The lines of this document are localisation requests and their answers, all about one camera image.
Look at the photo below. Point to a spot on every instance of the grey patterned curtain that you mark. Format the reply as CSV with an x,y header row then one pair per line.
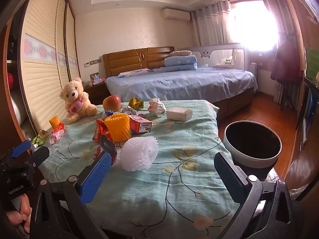
x,y
209,25

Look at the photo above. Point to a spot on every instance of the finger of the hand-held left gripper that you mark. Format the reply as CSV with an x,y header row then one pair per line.
x,y
20,149
38,156

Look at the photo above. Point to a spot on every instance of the white foam block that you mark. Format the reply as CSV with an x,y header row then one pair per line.
x,y
179,114

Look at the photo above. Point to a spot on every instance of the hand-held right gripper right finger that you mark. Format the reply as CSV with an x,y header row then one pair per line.
x,y
229,176

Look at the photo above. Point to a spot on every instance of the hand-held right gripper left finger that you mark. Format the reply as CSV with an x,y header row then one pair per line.
x,y
97,176

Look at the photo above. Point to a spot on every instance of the folded blue quilt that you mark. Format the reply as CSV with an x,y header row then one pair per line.
x,y
180,63

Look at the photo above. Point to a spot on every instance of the black glass-front cabinet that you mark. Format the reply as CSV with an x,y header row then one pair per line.
x,y
309,104

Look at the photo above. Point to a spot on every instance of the wall switch panel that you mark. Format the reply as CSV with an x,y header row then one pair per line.
x,y
92,62

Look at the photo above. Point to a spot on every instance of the white foam fruit net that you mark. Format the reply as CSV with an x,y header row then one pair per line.
x,y
139,153

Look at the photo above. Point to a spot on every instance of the wooden nightstand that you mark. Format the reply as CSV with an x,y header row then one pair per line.
x,y
96,93

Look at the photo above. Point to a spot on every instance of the cream teddy bear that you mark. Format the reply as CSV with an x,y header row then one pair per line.
x,y
74,97

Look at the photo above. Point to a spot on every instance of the bright window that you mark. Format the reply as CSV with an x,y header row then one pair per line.
x,y
254,25

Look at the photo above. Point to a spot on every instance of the grey bed guard rail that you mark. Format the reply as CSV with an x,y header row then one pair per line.
x,y
214,54

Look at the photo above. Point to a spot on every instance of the bed with blue sheet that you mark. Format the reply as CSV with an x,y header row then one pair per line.
x,y
187,84

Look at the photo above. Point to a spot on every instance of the photo frame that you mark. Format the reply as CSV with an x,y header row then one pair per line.
x,y
94,78

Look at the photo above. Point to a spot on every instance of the white rimmed black waste bin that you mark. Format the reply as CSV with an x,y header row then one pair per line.
x,y
251,139

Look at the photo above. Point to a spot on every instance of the red snack wrapper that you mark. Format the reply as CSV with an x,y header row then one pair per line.
x,y
99,129

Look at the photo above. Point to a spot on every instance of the large yellow foam fruit net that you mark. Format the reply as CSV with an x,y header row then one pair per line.
x,y
118,127

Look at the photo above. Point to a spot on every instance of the white round object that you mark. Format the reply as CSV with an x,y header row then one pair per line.
x,y
15,112

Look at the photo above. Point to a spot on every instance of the brown plush toy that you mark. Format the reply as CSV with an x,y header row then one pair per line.
x,y
317,76

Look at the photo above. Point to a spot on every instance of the yellow green wrapper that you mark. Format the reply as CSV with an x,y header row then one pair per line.
x,y
135,103

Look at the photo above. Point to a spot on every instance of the red apple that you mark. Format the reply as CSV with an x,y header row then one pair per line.
x,y
112,102

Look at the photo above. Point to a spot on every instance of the person's left hand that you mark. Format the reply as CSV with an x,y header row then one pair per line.
x,y
21,212

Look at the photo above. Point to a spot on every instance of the white tissue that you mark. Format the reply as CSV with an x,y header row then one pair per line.
x,y
157,107

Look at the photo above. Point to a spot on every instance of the small beige pillow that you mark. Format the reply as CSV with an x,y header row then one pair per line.
x,y
180,53

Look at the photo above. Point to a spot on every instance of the green candy wrapper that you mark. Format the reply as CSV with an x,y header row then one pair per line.
x,y
41,135

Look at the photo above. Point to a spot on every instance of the flat printed pillow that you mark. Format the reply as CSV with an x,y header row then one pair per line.
x,y
134,73

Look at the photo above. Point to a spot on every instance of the white radiator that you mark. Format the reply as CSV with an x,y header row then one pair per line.
x,y
253,69

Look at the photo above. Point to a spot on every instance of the teal floral blanket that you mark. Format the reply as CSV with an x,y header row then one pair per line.
x,y
174,142

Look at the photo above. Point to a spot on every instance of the pink patterned curtain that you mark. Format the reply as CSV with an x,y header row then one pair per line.
x,y
271,17

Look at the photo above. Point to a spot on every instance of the red and white milk carton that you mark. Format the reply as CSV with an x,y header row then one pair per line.
x,y
139,124

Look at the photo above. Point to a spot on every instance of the small yellow foam net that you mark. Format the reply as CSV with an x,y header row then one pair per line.
x,y
54,122

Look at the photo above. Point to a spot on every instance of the wooden headboard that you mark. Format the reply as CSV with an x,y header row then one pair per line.
x,y
124,59

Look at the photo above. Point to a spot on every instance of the dark coat rack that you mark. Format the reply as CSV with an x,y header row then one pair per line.
x,y
284,94

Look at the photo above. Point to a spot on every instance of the red jacket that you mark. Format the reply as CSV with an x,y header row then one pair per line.
x,y
286,59

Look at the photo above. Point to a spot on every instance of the silver wrapper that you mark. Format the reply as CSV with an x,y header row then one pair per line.
x,y
108,114
127,110

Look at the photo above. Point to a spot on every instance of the pink snack packet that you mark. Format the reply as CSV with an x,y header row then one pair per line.
x,y
57,133

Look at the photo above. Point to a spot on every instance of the wardrobe with louvred doors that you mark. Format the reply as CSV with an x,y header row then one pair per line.
x,y
42,79

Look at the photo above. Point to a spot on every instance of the stack of green boxes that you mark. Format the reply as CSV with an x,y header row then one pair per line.
x,y
312,62

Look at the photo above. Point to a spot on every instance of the white air conditioner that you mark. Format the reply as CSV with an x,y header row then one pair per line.
x,y
175,14

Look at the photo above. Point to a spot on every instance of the small pink round piece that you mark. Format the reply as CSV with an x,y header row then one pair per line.
x,y
142,115

